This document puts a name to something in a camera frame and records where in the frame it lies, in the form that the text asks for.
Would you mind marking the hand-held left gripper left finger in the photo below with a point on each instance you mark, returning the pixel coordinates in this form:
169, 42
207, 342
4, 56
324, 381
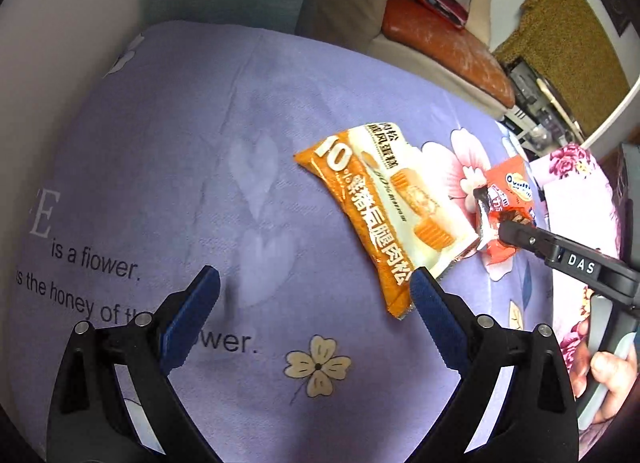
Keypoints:
192, 318

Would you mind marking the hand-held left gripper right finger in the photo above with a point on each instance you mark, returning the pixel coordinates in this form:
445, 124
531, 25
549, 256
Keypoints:
437, 318

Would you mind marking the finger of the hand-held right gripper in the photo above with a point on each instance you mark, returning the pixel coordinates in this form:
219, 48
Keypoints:
525, 238

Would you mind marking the red snack wrapper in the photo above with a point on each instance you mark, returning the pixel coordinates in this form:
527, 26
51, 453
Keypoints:
510, 188

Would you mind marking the person's right hand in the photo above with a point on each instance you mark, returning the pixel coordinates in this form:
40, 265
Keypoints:
612, 373

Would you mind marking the pink floral quilt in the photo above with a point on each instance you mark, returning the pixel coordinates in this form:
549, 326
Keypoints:
575, 183

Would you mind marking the orange cake wrapper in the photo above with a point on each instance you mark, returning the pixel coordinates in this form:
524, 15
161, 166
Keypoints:
380, 213

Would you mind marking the black audio appliance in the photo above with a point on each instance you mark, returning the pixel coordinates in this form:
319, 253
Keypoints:
535, 93

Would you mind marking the white pole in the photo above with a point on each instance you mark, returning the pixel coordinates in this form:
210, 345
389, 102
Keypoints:
615, 120

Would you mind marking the purple floral blanket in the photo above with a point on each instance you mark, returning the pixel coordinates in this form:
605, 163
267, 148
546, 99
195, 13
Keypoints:
200, 143

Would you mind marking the leopard-print cloth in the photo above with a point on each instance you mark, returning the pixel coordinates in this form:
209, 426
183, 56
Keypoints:
565, 43

